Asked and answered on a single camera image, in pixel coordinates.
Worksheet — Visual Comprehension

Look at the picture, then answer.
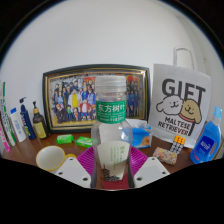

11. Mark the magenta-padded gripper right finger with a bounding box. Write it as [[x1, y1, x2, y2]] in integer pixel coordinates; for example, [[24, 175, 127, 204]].
[[128, 145, 172, 189]]

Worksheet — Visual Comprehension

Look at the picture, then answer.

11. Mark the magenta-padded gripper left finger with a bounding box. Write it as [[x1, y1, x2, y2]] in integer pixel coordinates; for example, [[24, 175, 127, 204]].
[[53, 145, 98, 189]]

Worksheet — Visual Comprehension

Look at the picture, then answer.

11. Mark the clear green-labelled drink bottle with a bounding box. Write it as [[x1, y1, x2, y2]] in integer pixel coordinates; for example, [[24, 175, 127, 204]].
[[90, 75, 134, 184]]

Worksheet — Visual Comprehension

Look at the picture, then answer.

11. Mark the small patterned packet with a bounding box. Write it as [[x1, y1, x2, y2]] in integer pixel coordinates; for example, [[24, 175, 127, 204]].
[[152, 146, 179, 166]]

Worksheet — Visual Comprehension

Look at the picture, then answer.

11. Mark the white mug with yellow rim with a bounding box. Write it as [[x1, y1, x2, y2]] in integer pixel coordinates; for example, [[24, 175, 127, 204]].
[[35, 145, 78, 173]]

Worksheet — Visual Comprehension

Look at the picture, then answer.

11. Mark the green soap bar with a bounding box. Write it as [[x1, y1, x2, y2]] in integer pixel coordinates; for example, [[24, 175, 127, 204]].
[[75, 136, 94, 149], [55, 133, 75, 145]]

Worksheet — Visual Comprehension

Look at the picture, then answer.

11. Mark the blue tissue pack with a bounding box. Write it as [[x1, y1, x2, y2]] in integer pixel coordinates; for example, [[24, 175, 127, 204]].
[[125, 118, 154, 149]]

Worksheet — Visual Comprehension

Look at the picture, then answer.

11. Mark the small orange white cube pack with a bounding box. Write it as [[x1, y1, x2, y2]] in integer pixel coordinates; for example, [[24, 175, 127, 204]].
[[170, 134, 187, 155]]

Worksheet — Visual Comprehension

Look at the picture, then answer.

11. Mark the brown bottle with yellow label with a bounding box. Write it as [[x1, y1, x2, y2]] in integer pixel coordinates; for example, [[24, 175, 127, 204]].
[[32, 100, 48, 140]]

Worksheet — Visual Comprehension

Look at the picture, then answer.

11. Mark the blue detergent bottle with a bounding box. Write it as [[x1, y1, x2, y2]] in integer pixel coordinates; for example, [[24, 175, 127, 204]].
[[189, 106, 223, 165]]

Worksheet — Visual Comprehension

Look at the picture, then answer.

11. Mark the white bottle with blue cap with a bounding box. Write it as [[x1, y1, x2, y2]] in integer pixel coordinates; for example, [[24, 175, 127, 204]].
[[9, 107, 28, 143]]

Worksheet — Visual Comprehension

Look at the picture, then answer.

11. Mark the framed group photo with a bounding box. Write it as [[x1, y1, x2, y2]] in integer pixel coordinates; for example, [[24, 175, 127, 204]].
[[42, 64, 151, 134]]

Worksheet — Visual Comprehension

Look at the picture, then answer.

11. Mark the white paper gift bag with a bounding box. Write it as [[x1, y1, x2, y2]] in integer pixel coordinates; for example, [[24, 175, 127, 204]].
[[147, 46, 212, 149]]

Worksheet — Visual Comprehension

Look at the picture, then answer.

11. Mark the pink shuttlecock tube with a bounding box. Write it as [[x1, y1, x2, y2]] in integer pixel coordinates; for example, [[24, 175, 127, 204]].
[[0, 121, 11, 153]]

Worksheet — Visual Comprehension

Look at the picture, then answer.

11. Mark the white green shuttlecock tube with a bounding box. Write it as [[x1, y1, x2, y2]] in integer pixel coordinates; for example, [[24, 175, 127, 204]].
[[0, 81, 17, 147]]

